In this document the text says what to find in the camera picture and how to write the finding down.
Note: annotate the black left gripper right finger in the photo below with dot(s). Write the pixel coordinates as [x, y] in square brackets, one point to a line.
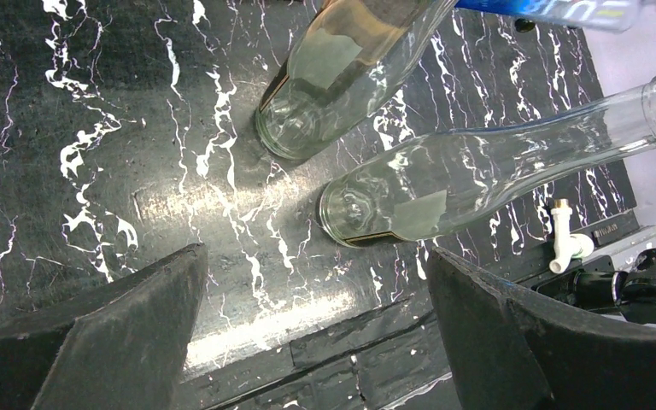
[510, 347]

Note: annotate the blue rectangular glass bottle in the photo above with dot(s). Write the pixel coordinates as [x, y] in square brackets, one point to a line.
[604, 15]

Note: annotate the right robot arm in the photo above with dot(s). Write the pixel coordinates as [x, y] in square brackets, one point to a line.
[598, 287]

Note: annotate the clear glass bottle tall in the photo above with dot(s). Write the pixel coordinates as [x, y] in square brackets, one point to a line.
[353, 58]

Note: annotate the white plastic peg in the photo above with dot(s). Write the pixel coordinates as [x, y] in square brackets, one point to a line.
[566, 245]

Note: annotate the clear glass bottle gold label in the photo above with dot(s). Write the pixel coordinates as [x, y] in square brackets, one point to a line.
[436, 184]

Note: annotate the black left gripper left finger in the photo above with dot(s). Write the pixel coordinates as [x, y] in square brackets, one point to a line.
[119, 346]

